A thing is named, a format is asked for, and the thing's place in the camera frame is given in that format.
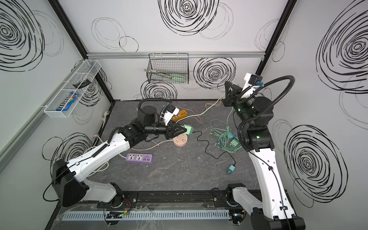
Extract blue candy pack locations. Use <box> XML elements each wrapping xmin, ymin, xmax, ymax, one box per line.
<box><xmin>56</xmin><ymin>92</ymin><xmax>79</xmax><ymax>111</ymax></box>

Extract white power cords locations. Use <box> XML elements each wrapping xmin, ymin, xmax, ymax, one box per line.
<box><xmin>86</xmin><ymin>110</ymin><xmax>174</xmax><ymax>173</ymax></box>

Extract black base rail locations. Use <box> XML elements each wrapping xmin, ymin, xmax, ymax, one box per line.
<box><xmin>57</xmin><ymin>183</ymin><xmax>245</xmax><ymax>209</ymax></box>

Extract aluminium wall rail back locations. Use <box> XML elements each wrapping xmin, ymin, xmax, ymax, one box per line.
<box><xmin>87</xmin><ymin>51</ymin><xmax>265</xmax><ymax>59</ymax></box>

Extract green plug adapter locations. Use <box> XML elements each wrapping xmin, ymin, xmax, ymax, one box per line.
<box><xmin>183</xmin><ymin>125</ymin><xmax>194</xmax><ymax>135</ymax></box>

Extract orange power strip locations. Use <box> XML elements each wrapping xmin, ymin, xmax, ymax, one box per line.
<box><xmin>172</xmin><ymin>110</ymin><xmax>187</xmax><ymax>122</ymax></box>

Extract white slotted cable duct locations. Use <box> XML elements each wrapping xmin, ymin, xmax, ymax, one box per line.
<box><xmin>61</xmin><ymin>209</ymin><xmax>230</xmax><ymax>221</ymax></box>

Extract purple power strip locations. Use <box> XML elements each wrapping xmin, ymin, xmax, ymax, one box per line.
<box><xmin>126</xmin><ymin>153</ymin><xmax>153</xmax><ymax>164</ymax></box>

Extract black thin cable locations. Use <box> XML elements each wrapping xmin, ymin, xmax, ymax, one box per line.
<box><xmin>193</xmin><ymin>130</ymin><xmax>237</xmax><ymax>167</ymax></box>

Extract white wire shelf basket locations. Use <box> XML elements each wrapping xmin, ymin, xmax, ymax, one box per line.
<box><xmin>44</xmin><ymin>59</ymin><xmax>101</xmax><ymax>118</ymax></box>

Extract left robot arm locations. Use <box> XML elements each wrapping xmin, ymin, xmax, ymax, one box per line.
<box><xmin>50</xmin><ymin>98</ymin><xmax>187</xmax><ymax>208</ymax></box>

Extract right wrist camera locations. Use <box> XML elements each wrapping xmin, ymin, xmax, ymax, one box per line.
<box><xmin>242</xmin><ymin>73</ymin><xmax>263</xmax><ymax>98</ymax></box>

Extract round pink power strip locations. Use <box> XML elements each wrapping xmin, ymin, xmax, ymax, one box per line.
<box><xmin>172</xmin><ymin>135</ymin><xmax>188</xmax><ymax>147</ymax></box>

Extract black wire basket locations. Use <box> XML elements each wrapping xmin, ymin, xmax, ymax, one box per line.
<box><xmin>146</xmin><ymin>57</ymin><xmax>189</xmax><ymax>84</ymax></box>

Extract aluminium wall rail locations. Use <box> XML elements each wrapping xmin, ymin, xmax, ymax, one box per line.
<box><xmin>87</xmin><ymin>51</ymin><xmax>265</xmax><ymax>59</ymax></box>
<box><xmin>1</xmin><ymin>59</ymin><xmax>86</xmax><ymax>173</ymax></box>

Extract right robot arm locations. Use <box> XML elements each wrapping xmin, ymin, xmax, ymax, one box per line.
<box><xmin>224</xmin><ymin>81</ymin><xmax>306</xmax><ymax>230</ymax></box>

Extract aluminium wall rail left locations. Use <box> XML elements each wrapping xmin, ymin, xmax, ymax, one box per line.
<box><xmin>1</xmin><ymin>59</ymin><xmax>86</xmax><ymax>173</ymax></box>

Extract metal tongs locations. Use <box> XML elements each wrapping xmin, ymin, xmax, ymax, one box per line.
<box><xmin>144</xmin><ymin>69</ymin><xmax>172</xmax><ymax>79</ymax></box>

